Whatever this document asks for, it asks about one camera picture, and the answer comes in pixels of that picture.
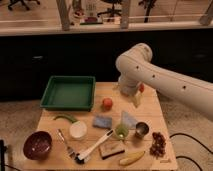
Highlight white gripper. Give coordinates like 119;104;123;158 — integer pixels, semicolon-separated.
119;81;142;108

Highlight yellow banana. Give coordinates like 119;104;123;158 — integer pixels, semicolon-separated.
119;151;145;166

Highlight orange plastic bowl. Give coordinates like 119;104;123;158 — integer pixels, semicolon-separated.
139;83;145;93

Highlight metal cup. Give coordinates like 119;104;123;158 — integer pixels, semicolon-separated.
135;122;149;139

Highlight dark grape bunch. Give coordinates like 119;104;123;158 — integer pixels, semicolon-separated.
150;132;166;158

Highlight black floor cable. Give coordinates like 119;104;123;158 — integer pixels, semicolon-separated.
169;132;213;171

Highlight dark purple bowl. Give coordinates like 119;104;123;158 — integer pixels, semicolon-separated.
23;131;52;160

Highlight green plastic cup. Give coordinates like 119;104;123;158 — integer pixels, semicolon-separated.
114;124;129;140

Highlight brown scrub sponge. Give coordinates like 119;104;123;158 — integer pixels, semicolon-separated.
99;142;125;160

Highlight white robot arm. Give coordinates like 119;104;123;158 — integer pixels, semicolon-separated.
116;43;213;121

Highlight red apple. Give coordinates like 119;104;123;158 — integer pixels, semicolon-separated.
102;98;113;110

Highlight metal fork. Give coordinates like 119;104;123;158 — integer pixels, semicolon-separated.
58;129;75;158

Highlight green chili pepper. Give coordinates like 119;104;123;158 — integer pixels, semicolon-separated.
53;115;78;123

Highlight green plastic tray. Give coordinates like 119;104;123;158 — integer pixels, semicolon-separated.
40;76;96;111

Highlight blue sponge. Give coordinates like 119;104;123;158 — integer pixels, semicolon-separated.
93;116;112;129

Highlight white handled brush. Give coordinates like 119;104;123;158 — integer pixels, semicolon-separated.
75;130;113;164

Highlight grey folded cloth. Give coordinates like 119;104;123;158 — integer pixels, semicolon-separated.
121;111;138;130

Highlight white paper cup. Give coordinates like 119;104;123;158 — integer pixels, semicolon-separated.
69;121;87;140

